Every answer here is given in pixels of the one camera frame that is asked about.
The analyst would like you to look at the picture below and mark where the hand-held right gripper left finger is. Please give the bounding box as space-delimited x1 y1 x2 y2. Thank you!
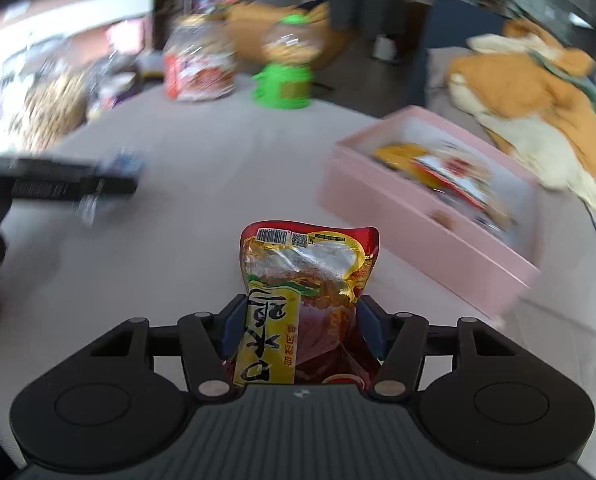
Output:
90 294 247 401

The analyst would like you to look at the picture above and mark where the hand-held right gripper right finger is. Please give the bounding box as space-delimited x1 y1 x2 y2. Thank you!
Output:
357 294 534 401

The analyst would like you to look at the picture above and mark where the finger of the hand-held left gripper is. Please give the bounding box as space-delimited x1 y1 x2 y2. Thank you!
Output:
80 160 141 202

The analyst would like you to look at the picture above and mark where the blue snack packet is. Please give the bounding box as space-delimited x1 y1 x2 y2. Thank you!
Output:
77 149 148 227

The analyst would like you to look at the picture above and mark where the red and yellow snack packet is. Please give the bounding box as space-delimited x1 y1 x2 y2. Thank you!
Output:
233 220 381 389

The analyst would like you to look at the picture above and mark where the pink rectangular box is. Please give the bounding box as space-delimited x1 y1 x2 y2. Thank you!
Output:
318 106 542 321

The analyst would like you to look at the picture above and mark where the clear jar with red label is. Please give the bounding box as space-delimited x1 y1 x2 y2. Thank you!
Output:
163 14 237 104

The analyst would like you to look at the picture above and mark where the white and red snack packet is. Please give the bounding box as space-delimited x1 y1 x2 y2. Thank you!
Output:
412 152 499 210

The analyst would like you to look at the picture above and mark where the white shelf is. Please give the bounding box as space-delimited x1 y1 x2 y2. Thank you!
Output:
0 0 157 78

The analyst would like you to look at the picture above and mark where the green biscuit dispenser jar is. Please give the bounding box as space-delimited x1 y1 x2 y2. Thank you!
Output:
253 14 325 112

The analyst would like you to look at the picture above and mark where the yellow beanbag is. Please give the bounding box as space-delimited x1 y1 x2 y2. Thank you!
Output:
224 0 359 73

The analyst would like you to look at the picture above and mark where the bed with grey sheet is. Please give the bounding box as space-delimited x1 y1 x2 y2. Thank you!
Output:
424 46 596 348

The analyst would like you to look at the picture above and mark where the white bin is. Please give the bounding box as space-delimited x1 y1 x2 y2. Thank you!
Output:
372 33 401 64

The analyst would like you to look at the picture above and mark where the orange and cream quilt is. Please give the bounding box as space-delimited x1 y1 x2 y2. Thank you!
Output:
448 16 596 214

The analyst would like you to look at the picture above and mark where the dark blue board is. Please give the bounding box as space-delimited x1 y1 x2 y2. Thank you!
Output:
420 0 509 111

